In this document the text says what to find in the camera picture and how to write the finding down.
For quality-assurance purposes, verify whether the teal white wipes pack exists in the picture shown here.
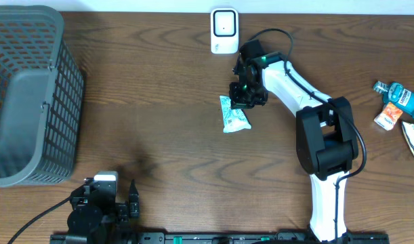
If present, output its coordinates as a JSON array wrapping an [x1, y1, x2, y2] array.
[[220, 96, 251, 133]]

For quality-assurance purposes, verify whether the orange small box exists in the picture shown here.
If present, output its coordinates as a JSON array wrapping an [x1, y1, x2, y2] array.
[[374, 102, 403, 131]]

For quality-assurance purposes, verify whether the blue mouthwash bottle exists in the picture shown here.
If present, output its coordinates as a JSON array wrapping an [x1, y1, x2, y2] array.
[[373, 81, 414, 119]]

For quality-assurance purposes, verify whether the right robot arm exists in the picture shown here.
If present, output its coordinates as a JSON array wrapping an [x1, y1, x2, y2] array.
[[230, 51, 358, 242]]

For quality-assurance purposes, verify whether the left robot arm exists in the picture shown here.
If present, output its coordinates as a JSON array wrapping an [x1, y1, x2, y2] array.
[[66, 178, 140, 243]]

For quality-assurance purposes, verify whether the white barcode scanner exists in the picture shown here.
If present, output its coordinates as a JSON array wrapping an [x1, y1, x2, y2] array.
[[210, 8, 239, 54]]

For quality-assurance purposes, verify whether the grey plastic mesh basket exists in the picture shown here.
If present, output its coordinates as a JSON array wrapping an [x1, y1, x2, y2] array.
[[0, 5, 84, 188]]

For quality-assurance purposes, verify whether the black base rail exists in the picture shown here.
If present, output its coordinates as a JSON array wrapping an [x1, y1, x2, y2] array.
[[50, 231, 390, 244]]

